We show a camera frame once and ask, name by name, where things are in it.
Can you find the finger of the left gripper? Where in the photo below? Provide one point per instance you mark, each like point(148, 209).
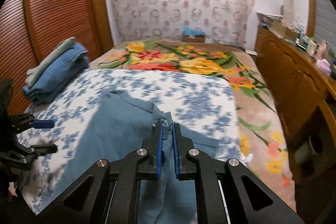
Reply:
point(42, 149)
point(39, 123)

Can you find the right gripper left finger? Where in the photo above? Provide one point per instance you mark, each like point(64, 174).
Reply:
point(151, 167)

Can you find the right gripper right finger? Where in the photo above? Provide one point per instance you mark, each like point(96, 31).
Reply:
point(184, 167)

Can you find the teal blue pants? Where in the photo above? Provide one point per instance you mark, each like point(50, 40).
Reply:
point(118, 127)

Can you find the folded grey green pants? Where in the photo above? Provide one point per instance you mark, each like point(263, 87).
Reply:
point(34, 73)

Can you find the blue floral white bedspread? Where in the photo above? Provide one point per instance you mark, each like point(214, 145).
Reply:
point(200, 104)

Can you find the folded blue denim jeans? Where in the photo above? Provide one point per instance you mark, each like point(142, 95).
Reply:
point(57, 75)

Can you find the colourful floral beige blanket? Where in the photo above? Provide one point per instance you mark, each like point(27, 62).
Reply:
point(262, 142)

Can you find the cardboard box with blue items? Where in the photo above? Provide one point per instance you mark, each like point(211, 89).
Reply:
point(191, 35)

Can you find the long wooden sideboard cabinet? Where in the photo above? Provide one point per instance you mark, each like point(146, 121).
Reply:
point(305, 101)

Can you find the wooden slatted wardrobe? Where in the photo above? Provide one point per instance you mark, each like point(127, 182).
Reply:
point(31, 29)

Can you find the stack of papers on cabinet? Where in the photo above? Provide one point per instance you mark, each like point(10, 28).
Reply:
point(267, 20)

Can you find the cardboard box on cabinet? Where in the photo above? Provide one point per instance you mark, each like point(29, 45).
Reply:
point(284, 31)

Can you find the pink tissue pack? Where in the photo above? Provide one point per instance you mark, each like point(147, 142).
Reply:
point(324, 66)

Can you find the grey window roller shutter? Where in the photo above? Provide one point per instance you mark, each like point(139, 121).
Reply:
point(325, 22)

